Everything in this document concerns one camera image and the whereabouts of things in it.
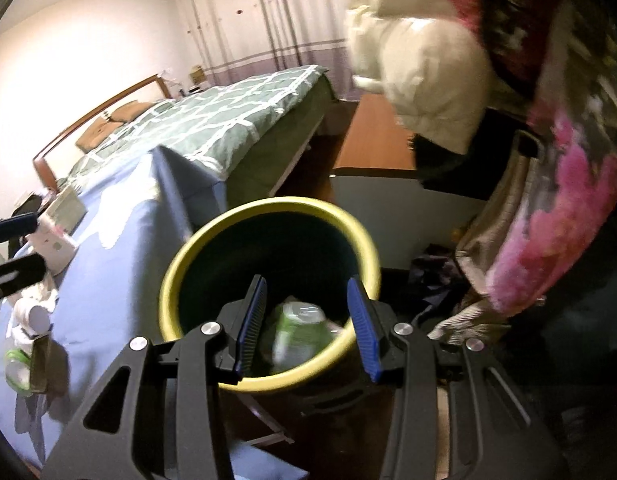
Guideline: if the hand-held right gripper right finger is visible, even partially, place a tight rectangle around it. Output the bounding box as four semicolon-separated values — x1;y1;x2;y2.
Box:
345;274;559;480

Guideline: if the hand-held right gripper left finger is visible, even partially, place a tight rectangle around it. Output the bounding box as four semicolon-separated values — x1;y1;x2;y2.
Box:
41;274;269;480

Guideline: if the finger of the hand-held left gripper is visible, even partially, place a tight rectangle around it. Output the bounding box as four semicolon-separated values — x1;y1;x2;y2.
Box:
0;212;40;247
0;254;48;297

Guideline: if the white paper cup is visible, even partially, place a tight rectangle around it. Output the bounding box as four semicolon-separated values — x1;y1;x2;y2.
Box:
35;227;80;277

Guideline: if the green drink can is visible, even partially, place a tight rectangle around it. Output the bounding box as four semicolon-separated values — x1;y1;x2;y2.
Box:
270;297;341;377

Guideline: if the yellow-rimmed dark waste bin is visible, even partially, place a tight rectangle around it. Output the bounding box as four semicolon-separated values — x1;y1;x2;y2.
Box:
159;196;381;393

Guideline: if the white labelled bottle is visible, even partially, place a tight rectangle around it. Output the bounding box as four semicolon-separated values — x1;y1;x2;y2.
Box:
8;297;54;342

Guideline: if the green and white carton box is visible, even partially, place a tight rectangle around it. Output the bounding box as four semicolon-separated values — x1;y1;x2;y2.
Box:
40;185;88;237

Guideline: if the blue star-print tablecloth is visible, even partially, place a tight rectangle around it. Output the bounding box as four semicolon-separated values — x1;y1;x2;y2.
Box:
0;146;230;472

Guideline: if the brown pillow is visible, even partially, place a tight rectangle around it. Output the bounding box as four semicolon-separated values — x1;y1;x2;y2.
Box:
76;115;120;154
111;101;155;124

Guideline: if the wooden bed headboard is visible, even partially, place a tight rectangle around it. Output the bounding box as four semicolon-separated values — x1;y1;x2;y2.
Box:
32;74;172;192

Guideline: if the beige handbag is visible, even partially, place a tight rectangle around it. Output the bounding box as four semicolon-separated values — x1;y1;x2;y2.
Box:
452;130;545;302

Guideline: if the wooden low cabinet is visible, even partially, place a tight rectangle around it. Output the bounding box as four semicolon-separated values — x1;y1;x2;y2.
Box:
331;94;490;272

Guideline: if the bed with green quilt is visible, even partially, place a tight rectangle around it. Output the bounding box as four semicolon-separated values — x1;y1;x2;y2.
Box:
67;65;335;182

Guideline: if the pink floral fabric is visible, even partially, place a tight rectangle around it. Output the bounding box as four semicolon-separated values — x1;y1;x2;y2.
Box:
487;110;616;317

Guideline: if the cream puffer jacket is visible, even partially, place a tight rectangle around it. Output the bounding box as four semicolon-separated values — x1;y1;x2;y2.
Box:
347;0;495;157

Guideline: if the pink and white curtain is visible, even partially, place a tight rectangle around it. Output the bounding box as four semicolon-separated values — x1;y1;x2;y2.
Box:
171;0;375;102

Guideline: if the red dotted jacket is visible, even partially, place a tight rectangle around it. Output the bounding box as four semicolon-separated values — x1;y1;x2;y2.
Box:
427;0;544;88

